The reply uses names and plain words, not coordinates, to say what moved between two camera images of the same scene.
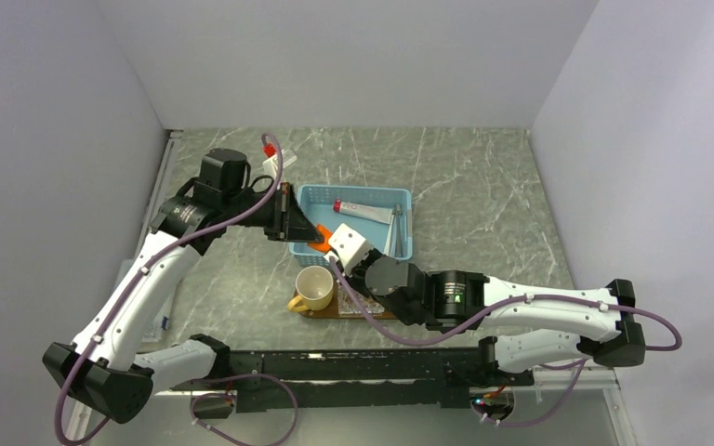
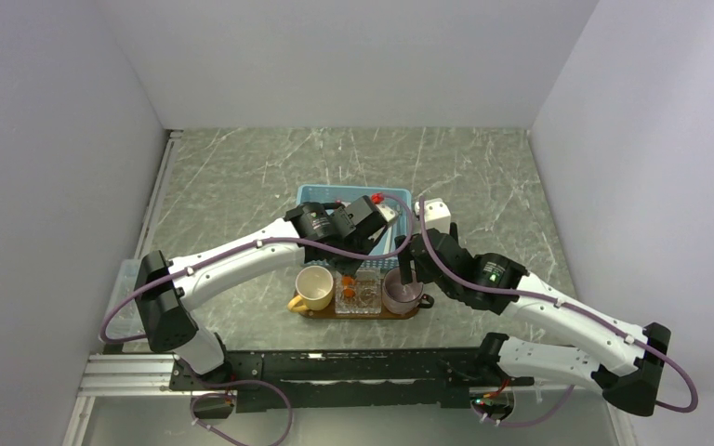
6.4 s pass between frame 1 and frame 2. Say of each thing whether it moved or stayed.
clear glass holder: stayed
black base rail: stayed
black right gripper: moved
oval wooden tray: stayed
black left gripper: moved
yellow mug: stayed
